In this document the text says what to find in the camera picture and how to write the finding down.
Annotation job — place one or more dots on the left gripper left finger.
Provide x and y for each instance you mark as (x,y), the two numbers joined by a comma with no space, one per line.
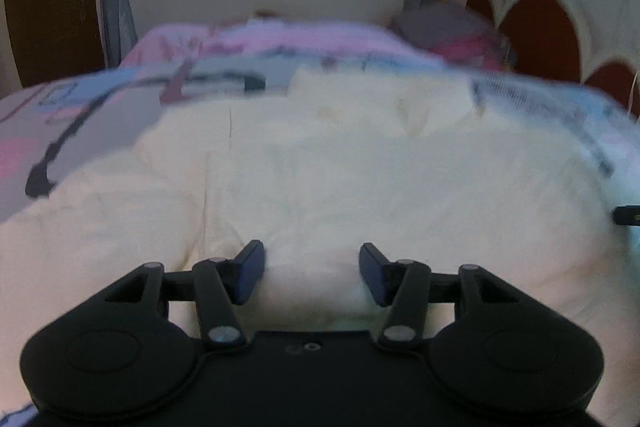
(220,285)

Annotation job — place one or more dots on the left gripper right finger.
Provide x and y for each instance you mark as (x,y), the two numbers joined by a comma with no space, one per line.
(403,287)

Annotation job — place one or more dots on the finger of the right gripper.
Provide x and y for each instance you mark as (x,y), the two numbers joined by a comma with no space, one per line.
(626,215)

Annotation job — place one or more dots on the cream white comforter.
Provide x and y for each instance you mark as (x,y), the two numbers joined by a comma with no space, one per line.
(320,186)

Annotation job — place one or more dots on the folded grey pink clothes pile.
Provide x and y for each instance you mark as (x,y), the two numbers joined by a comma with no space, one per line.
(456,34)

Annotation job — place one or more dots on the red heart-shaped headboard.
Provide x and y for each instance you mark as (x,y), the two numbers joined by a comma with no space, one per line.
(542,40)

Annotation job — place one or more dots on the patterned grey blue bedsheet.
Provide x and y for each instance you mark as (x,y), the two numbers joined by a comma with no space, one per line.
(100,106)

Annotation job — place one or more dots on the pink blanket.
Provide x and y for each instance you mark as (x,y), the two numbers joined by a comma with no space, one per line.
(183,42)

